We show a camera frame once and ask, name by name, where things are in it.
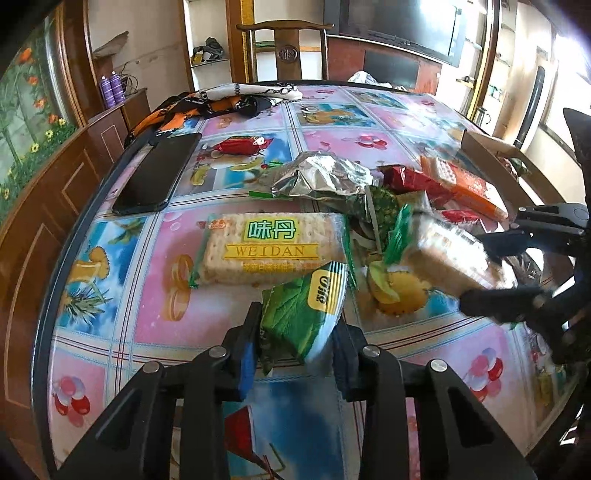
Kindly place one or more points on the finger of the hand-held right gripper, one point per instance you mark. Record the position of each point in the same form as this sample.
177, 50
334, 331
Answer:
498, 304
503, 242

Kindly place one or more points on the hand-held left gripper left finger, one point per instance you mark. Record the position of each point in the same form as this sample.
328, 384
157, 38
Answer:
247, 369

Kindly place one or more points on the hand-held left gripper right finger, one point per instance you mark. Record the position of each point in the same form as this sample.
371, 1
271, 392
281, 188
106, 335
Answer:
346, 364

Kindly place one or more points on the clear cracker packet green end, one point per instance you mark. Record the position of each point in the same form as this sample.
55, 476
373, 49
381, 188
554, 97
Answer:
443, 258

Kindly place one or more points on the orange cracker packet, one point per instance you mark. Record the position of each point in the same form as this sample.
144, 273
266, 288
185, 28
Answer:
471, 189

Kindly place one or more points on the yellow green snack packet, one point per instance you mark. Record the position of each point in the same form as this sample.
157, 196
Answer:
413, 203

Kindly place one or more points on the cracker packet with yellow label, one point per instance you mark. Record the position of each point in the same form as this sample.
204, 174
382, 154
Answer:
272, 249

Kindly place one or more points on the silver foil snack packet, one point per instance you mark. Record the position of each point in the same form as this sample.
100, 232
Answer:
318, 177

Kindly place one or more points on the red and white snack packet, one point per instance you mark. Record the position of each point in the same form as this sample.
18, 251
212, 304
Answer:
461, 217

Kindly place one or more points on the printed tablecloth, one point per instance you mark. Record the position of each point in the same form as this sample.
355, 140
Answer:
152, 286

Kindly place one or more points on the pineapple print snack packet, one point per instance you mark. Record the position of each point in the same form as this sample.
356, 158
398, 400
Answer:
382, 205

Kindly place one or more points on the white floor air conditioner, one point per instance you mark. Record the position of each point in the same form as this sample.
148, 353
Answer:
535, 106

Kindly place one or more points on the black cabinet panel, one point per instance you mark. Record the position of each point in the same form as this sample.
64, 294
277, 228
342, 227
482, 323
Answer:
392, 67

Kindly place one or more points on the white plastic bag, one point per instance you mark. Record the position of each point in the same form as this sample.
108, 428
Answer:
369, 78

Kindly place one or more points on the black smartphone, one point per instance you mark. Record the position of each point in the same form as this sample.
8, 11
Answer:
157, 175

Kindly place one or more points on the black television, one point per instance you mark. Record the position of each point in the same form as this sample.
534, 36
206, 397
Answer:
397, 23

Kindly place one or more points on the wooden cabinet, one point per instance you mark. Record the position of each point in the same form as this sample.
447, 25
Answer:
51, 221

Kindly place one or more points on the orange black cloth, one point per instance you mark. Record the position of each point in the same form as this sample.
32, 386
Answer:
184, 115

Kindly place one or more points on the white patterned cloth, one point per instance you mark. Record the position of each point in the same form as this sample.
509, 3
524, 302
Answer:
258, 92

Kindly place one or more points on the wooden chair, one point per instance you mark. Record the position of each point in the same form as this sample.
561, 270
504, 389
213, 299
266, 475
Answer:
288, 55

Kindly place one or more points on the purple bottle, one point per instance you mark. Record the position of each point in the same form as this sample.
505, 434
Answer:
117, 90
106, 91

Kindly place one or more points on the shelf clutter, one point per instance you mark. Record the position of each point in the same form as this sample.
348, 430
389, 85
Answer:
207, 50

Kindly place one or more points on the floral wall poster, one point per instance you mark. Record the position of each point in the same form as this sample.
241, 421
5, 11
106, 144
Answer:
27, 129

